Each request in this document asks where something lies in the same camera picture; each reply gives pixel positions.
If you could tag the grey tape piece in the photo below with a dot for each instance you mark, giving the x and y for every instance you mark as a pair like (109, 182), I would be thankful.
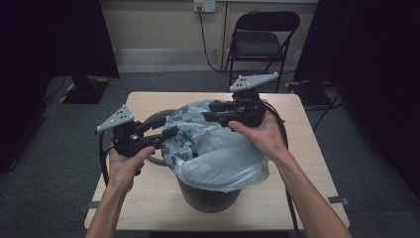
(337, 200)
(86, 206)

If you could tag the black stand base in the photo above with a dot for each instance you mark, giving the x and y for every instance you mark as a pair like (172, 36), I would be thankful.
(84, 92)

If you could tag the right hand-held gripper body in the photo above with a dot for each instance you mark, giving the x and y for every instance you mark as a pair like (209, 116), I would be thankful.
(247, 110)

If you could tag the black plastic trash bin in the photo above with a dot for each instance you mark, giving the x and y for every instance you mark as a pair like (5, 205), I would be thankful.
(208, 201)

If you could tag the person's left hand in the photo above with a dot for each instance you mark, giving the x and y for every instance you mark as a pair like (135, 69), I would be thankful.
(124, 172)

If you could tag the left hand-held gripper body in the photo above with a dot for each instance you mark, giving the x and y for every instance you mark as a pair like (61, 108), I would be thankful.
(130, 142)

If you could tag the white wall socket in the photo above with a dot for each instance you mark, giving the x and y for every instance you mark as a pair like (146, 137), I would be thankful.
(204, 5)

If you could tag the black folding chair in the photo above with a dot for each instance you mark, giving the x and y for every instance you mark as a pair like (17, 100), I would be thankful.
(261, 43)

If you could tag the person's right hand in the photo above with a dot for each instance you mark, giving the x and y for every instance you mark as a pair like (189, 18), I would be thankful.
(267, 139)

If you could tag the white printed plastic trash bag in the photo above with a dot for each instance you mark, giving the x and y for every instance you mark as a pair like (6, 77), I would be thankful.
(221, 158)

